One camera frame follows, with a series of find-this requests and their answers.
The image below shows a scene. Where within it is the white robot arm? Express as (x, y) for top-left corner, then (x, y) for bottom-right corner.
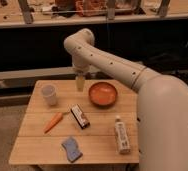
(64, 29), (188, 171)

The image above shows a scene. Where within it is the orange bowl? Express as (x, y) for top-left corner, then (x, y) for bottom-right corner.
(88, 82), (118, 107)

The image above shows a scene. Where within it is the translucent plastic cup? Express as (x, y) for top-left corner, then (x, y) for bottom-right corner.
(41, 85), (57, 106)

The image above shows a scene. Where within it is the small snack box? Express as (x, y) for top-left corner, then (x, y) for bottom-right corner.
(71, 105), (90, 129)

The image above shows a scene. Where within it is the orange carrot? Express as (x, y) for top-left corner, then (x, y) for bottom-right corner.
(44, 113), (63, 133)

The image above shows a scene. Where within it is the wooden folding table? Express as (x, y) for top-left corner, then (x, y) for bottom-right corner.
(9, 80), (139, 165)

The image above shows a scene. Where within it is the blue sponge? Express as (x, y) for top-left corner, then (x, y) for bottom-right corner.
(62, 137), (83, 163)

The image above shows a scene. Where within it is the white tube bottle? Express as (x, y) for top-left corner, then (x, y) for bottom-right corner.
(114, 115), (130, 155)

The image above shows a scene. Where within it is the cluttered background shelf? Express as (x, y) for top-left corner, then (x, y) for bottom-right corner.
(0, 0), (188, 28)

